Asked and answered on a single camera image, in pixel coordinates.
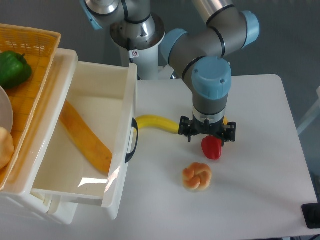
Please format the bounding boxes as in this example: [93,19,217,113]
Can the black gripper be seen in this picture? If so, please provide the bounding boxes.
[178,116,236,147]

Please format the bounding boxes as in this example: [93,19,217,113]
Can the white top drawer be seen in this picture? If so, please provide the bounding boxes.
[31,60,139,209]

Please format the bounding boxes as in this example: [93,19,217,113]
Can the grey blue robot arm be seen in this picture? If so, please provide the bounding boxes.
[80,0,260,143]

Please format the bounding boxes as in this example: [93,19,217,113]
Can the white drawer cabinet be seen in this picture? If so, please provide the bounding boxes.
[0,47,121,225]

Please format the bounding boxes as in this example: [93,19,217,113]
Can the red bell pepper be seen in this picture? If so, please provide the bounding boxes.
[201,135,222,161]

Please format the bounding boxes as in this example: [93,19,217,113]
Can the yellow bell pepper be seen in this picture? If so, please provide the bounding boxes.
[223,116,228,125]

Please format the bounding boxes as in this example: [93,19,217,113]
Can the knotted bread roll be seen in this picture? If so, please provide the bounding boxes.
[182,162,212,191]

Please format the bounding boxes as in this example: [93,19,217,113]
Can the yellow banana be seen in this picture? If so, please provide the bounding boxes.
[135,114,179,135]

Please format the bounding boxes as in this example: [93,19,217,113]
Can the black device at table edge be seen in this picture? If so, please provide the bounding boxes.
[301,203,320,229]

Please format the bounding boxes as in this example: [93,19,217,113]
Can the orange wicker basket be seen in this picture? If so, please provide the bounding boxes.
[0,24,61,189]

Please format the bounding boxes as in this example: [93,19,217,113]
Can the beige bread roll in basket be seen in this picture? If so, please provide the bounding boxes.
[0,127,15,169]

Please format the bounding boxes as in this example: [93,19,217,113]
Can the white plate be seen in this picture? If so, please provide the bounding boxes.
[0,87,14,133]

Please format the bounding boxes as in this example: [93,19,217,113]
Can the green bell pepper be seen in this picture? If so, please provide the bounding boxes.
[0,50,32,90]

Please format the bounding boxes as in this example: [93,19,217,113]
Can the white frame at right edge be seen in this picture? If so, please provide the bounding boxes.
[296,87,320,135]

